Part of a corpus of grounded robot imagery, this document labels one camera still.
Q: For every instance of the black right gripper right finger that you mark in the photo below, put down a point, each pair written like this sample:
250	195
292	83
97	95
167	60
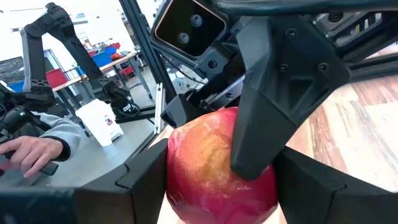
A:
326	202

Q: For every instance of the wooden table with bins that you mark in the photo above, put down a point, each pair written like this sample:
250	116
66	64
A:
124	60

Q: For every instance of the person's forearm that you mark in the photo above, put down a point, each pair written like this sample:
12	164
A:
62	130

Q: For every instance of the red yellow apple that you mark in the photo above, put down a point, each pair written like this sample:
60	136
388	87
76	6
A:
202	174

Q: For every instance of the person's hand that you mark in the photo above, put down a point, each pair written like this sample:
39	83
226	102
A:
31	152

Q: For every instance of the silver aluminium strut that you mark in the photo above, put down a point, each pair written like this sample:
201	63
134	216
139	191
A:
159	109

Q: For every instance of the black frame post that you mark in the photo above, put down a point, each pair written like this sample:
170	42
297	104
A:
146	46

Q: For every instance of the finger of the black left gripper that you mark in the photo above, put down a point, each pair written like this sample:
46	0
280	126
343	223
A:
180	110
280	93

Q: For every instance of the red storage bin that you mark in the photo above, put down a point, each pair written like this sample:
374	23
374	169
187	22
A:
56	77

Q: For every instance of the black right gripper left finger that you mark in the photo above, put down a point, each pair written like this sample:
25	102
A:
93	205

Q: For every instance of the white plastic jug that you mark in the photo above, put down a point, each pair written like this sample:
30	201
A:
99	124

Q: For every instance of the black table edge rail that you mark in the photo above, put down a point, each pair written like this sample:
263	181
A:
373	67

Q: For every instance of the blue storage bin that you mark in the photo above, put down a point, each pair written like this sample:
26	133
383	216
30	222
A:
102	57

